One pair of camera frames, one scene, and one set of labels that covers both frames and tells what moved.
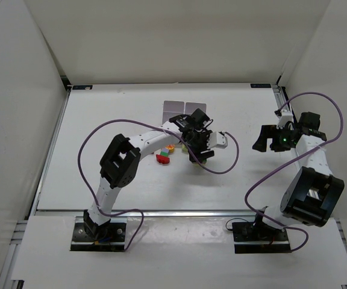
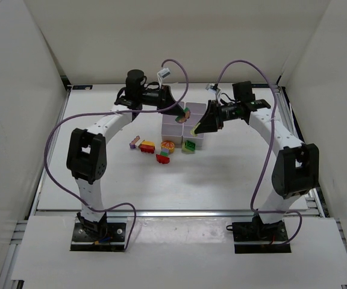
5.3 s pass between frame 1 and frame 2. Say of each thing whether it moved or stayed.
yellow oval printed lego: stayed
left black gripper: moved
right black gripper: moved
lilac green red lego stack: stayed
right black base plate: stayed
